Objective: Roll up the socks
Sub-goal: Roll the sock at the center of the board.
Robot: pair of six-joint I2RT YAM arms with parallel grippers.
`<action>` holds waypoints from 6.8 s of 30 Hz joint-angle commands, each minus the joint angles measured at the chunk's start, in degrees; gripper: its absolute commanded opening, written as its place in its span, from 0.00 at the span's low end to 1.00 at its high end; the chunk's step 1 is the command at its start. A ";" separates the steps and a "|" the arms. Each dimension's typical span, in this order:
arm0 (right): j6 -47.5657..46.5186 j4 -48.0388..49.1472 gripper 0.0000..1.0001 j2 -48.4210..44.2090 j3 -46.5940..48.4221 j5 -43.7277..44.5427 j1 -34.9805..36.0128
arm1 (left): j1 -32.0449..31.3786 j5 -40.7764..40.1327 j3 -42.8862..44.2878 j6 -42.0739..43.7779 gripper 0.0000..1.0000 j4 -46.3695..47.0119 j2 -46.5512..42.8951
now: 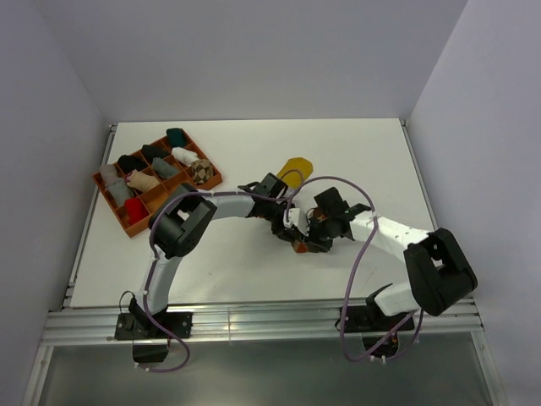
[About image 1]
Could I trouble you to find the yellow sock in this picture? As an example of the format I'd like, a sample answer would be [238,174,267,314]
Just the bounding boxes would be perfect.
[276,157,313,189]

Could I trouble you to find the orange argyle sock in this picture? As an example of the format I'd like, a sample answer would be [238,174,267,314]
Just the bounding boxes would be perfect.
[291,239,311,254]

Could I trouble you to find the brown argyle sock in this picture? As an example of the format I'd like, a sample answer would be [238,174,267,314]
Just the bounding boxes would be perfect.
[189,159,214,185]

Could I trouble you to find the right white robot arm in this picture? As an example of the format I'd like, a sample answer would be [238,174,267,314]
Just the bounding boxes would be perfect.
[307,187,478,330]

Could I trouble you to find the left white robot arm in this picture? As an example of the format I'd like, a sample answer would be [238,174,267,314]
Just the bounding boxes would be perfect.
[128,173,301,337]

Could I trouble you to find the white rolled sock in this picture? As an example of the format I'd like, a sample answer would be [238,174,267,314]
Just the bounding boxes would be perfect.
[172,147,199,167]

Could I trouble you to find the grey rolled sock middle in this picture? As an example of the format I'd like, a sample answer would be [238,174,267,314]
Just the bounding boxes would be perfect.
[151,157,179,179]

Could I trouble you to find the dark green rolled sock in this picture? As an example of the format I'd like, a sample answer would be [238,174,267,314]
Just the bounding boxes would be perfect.
[166,128,188,148]

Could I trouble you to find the black rolled sock upper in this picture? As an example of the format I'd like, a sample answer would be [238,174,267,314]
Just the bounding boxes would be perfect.
[141,145,169,164]

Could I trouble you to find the black rolled sock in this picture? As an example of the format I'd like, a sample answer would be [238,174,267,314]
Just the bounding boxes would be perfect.
[141,145,169,164]
[117,155,147,174]

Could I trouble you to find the beige rolled sock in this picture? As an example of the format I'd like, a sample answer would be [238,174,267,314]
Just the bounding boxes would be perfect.
[125,171,161,193]

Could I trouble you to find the red rolled sock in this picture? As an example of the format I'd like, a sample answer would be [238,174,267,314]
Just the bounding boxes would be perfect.
[124,197,148,225]

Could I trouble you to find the orange compartment tray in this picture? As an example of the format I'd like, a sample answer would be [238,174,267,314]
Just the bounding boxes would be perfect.
[92,128,222,238]

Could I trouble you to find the black rolled sock left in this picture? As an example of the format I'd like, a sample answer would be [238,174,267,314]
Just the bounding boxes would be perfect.
[117,155,147,174]

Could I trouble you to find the dark grey rolled sock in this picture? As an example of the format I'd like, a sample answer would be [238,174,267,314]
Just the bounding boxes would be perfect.
[107,178,134,207]

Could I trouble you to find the light grey rolled sock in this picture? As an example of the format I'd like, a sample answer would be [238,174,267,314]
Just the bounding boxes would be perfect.
[99,164,120,188]

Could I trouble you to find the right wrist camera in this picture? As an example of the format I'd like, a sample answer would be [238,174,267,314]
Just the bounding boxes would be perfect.
[283,208,306,233]

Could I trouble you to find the aluminium rail frame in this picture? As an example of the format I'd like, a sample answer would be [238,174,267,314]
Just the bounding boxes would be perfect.
[24,118,507,405]

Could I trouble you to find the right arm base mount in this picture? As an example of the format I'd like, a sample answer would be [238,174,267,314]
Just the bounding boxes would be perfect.
[344,304,407,358]

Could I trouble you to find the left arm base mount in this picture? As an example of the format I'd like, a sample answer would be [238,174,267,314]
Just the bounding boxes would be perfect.
[114,311,193,365]

